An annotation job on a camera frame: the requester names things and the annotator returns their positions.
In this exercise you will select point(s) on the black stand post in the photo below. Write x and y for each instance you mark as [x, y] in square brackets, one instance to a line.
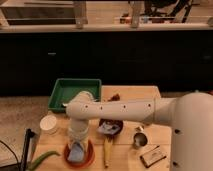
[29, 134]

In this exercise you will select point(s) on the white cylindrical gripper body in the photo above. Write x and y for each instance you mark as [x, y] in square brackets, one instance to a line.
[78, 132]

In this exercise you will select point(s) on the red bowl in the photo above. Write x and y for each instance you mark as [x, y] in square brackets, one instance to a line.
[89, 156]

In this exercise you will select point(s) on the dark frying pan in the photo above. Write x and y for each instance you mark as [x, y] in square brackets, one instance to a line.
[117, 122]

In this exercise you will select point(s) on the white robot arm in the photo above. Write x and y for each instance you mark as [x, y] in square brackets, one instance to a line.
[190, 118]

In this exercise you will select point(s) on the yellow pan handle brush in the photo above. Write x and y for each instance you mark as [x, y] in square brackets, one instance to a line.
[108, 142]

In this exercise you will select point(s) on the red brown small object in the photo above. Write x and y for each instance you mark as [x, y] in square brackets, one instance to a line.
[115, 97]

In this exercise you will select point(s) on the green vegetable toy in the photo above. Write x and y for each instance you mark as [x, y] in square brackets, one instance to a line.
[40, 159]

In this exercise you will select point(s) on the black rectangular box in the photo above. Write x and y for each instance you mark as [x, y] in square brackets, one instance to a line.
[153, 156]

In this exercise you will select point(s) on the green plastic tray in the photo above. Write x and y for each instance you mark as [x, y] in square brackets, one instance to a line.
[65, 89]

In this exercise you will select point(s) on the small metal cup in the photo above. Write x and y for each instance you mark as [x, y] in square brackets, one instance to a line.
[139, 140]

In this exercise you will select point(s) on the white round container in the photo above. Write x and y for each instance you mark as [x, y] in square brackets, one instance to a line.
[48, 124]

